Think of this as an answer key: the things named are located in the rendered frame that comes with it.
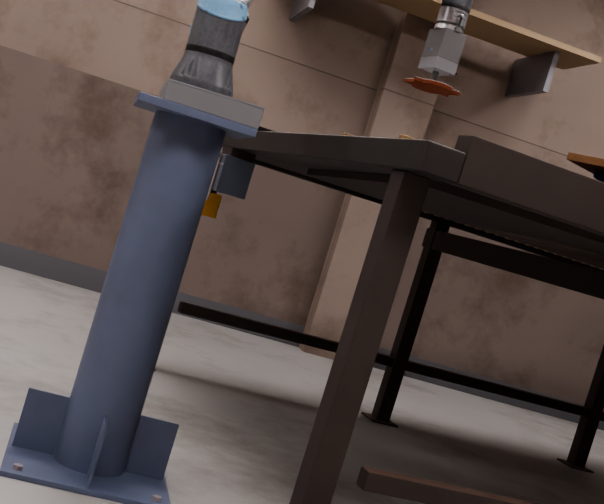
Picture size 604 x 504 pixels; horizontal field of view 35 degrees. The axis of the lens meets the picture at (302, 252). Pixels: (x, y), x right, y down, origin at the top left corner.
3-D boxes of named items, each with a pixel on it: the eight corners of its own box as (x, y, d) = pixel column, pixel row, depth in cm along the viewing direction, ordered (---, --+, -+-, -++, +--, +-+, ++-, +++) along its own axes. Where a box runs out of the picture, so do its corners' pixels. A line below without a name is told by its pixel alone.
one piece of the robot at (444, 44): (481, 25, 245) (462, 88, 245) (462, 27, 253) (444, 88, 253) (450, 12, 241) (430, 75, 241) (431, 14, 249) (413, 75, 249)
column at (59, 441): (-3, 475, 206) (115, 81, 203) (13, 426, 243) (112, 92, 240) (170, 514, 214) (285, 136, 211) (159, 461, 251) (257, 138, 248)
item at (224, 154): (208, 200, 302) (225, 144, 302) (198, 197, 315) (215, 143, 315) (241, 210, 306) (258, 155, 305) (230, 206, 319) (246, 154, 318)
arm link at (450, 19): (458, 17, 252) (475, 15, 244) (453, 34, 252) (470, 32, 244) (434, 7, 248) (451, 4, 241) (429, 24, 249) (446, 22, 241)
